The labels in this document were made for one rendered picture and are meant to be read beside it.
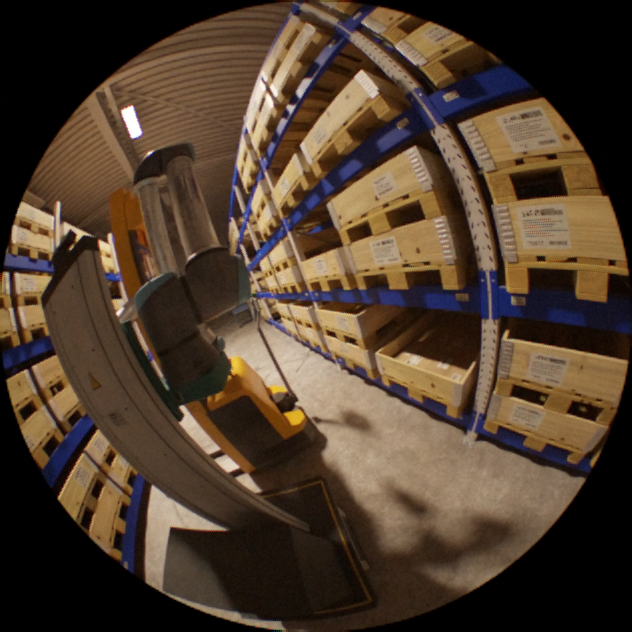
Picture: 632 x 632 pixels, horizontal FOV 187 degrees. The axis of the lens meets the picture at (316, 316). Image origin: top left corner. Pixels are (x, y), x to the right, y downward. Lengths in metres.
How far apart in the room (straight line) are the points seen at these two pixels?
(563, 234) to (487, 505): 1.43
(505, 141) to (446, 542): 1.85
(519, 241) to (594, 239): 0.33
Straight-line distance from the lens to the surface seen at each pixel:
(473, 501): 1.57
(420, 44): 1.20
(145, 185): 0.87
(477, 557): 1.55
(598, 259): 0.90
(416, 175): 0.97
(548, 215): 0.84
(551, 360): 1.04
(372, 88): 1.19
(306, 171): 1.68
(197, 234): 0.60
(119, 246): 1.60
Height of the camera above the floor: 1.48
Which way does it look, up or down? 15 degrees down
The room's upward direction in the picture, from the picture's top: 21 degrees counter-clockwise
